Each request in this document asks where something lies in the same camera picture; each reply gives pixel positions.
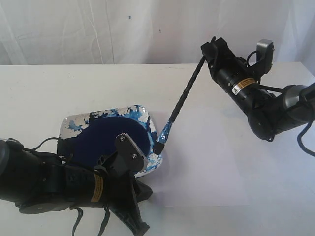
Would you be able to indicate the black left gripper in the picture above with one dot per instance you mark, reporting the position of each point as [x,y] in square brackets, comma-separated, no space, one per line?
[100,188]

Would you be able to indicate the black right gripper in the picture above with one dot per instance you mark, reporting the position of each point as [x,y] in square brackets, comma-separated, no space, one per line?
[232,73]

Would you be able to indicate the white square paint dish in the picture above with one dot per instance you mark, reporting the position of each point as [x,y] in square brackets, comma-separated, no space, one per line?
[88,136]

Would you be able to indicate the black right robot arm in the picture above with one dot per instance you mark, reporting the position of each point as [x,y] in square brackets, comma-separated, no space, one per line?
[269,110]

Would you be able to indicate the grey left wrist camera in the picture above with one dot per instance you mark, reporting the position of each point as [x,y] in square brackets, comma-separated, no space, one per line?
[131,153]

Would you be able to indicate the white backdrop cloth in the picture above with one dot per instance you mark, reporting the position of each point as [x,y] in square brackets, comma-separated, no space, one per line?
[150,31]

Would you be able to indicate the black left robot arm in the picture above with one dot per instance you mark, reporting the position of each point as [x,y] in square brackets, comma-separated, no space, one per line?
[40,182]

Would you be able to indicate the white paper sheet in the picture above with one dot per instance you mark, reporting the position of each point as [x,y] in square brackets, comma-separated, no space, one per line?
[199,168]

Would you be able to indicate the black paintbrush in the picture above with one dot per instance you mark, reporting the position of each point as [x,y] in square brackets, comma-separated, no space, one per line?
[163,137]

